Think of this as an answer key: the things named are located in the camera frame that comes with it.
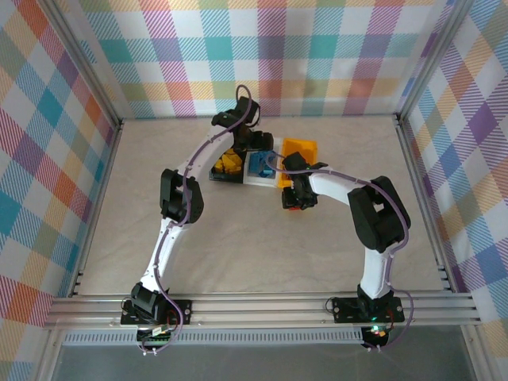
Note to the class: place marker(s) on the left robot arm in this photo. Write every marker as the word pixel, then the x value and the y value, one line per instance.
pixel 210 147

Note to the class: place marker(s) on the white plastic bin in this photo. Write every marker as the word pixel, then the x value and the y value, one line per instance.
pixel 258 182

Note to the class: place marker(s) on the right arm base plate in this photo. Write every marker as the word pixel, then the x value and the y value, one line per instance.
pixel 345 309

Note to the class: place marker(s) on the yellow plastic bin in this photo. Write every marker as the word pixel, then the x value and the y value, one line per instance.
pixel 301 145

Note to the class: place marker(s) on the black plastic bin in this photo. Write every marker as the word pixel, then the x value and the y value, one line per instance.
pixel 226 179

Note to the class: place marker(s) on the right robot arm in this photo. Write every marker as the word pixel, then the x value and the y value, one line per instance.
pixel 333 186

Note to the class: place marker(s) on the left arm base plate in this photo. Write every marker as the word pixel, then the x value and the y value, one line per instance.
pixel 180 311

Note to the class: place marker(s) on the long yellow lego brick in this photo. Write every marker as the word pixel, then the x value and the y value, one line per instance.
pixel 235 158
pixel 235 170

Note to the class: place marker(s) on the long blue lego brick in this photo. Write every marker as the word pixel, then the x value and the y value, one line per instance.
pixel 268 156
pixel 256 162
pixel 268 173

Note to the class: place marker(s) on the aluminium corner post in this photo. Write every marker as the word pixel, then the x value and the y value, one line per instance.
pixel 79 63
pixel 432 59

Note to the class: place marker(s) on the red lego brick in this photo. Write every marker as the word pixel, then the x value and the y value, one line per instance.
pixel 294 209

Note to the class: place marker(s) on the aluminium side rail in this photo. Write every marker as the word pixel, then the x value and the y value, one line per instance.
pixel 416 170
pixel 107 166

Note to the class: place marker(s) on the aluminium front rail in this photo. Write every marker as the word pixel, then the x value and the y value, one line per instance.
pixel 258 311

